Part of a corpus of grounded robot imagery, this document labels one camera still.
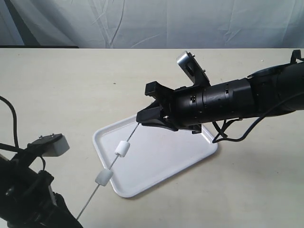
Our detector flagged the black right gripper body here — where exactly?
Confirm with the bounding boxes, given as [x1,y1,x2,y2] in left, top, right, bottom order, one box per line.
[155,82,207,134]

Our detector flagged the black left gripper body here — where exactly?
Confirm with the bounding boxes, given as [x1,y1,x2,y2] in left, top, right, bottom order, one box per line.
[4,170,62,219]

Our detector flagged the thin metal skewer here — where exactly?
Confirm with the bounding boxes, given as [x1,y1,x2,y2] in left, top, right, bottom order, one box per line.
[76,123,139,220]

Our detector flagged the white marshmallow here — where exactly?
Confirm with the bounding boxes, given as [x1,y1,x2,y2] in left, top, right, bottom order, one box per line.
[95,169,113,186]
[114,141,130,158]

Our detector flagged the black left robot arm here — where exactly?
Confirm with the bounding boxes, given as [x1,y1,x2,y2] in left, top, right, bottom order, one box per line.
[0,158,82,228]

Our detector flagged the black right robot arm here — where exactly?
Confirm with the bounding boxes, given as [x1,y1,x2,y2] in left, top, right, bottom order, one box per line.
[136,62,304,133]

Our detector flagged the white rectangular plastic tray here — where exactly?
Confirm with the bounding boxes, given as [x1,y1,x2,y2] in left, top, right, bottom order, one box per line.
[93,116,218,198]

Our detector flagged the grey wrinkled backdrop cloth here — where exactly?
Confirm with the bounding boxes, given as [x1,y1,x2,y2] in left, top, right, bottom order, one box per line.
[0,0,304,49]

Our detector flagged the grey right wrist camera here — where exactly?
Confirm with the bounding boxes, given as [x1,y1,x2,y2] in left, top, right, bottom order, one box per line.
[176,51,210,87]

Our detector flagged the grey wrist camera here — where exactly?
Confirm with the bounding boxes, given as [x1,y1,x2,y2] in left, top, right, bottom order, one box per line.
[176,51,210,87]
[27,133,70,157]

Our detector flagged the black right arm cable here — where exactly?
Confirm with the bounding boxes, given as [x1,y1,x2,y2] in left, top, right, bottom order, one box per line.
[211,92,304,143]

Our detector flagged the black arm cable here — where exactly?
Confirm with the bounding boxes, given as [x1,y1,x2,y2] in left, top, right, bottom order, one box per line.
[211,92,304,143]
[0,95,19,152]

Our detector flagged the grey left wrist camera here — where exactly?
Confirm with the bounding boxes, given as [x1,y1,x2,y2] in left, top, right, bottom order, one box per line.
[27,133,70,157]

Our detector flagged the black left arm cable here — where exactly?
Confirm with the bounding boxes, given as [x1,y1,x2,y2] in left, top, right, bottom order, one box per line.
[0,95,19,152]

